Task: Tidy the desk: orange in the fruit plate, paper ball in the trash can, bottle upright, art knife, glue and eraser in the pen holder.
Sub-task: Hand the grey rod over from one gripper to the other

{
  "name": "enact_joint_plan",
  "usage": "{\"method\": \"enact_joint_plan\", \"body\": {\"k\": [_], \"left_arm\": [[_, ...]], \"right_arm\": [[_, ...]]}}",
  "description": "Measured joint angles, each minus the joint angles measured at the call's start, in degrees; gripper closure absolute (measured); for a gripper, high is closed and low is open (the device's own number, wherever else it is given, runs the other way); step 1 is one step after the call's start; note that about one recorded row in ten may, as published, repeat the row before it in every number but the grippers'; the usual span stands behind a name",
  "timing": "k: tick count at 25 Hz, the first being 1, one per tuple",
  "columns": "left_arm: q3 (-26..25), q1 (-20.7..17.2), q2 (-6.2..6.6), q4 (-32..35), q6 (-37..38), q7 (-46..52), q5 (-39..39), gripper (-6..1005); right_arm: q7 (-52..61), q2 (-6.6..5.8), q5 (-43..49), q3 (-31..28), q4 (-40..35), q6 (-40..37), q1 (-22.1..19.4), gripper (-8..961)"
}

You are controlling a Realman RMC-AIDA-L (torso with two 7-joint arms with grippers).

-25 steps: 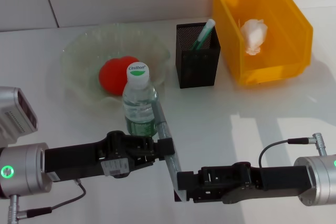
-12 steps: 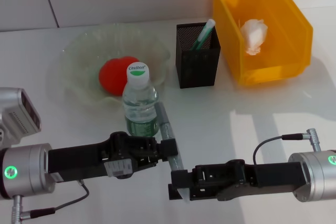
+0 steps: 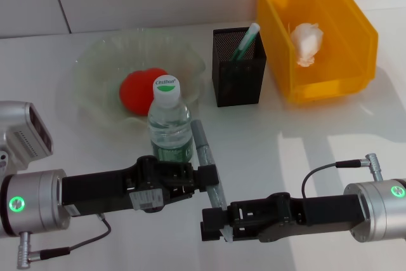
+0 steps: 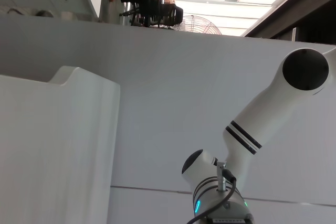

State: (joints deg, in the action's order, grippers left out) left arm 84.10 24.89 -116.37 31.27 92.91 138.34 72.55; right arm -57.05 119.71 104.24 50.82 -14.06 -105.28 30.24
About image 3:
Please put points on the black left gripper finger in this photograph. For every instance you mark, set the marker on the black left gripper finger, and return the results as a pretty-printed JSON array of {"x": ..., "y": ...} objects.
[{"x": 207, "y": 177}]

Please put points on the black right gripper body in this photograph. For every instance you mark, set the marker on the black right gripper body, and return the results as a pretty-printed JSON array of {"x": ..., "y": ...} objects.
[{"x": 317, "y": 214}]

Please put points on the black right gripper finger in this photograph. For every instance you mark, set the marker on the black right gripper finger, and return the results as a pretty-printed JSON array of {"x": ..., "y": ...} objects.
[{"x": 211, "y": 223}]

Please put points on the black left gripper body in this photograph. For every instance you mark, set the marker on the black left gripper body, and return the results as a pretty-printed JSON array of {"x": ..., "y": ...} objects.
[{"x": 104, "y": 188}]

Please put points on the grey marker pen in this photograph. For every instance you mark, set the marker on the grey marker pen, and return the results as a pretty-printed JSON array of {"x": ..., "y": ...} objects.
[{"x": 201, "y": 144}]

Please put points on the clear water bottle green label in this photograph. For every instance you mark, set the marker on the clear water bottle green label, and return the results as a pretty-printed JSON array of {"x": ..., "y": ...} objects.
[{"x": 171, "y": 125}]

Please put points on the red-orange fruit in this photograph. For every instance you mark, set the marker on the red-orange fruit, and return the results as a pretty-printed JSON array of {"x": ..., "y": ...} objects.
[{"x": 136, "y": 93}]

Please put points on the green and white pen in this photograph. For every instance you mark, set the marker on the green and white pen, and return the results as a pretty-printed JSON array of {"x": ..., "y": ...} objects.
[{"x": 247, "y": 41}]

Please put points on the white paper ball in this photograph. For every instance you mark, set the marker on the white paper ball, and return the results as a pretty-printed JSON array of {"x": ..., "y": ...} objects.
[{"x": 306, "y": 41}]

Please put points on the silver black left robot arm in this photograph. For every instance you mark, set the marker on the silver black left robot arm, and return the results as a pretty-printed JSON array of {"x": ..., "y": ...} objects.
[{"x": 31, "y": 201}]

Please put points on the black mesh pen holder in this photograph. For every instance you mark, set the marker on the black mesh pen holder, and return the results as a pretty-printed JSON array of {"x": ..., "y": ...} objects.
[{"x": 238, "y": 87}]

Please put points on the wavy clear glass fruit bowl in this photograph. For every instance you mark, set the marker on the wavy clear glass fruit bowl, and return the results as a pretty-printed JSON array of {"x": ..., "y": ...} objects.
[{"x": 95, "y": 61}]

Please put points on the yellow plastic bin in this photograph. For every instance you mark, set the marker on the yellow plastic bin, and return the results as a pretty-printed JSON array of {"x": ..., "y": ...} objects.
[{"x": 279, "y": 49}]

